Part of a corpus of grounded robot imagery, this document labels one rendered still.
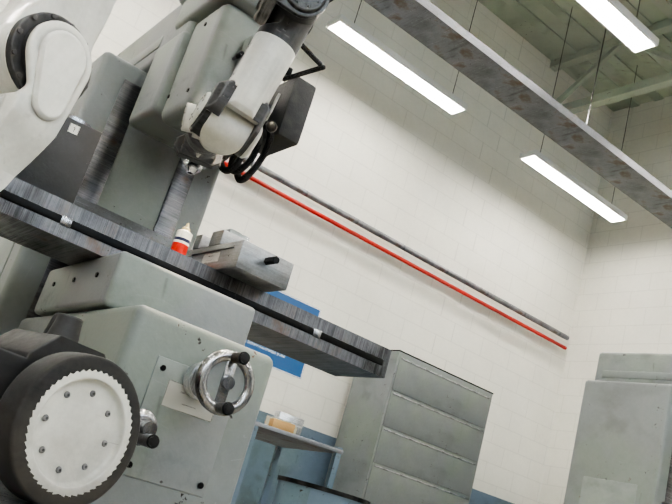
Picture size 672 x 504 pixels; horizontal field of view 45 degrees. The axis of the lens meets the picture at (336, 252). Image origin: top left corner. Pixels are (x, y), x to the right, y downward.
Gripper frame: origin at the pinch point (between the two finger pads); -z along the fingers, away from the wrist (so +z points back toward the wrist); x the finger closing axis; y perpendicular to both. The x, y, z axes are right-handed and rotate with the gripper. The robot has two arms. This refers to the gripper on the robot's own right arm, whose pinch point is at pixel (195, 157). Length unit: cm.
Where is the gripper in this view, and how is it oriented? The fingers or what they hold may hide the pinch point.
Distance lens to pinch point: 210.9
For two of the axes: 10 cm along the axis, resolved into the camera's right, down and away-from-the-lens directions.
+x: -9.1, -3.4, -2.2
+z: 3.1, -2.3, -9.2
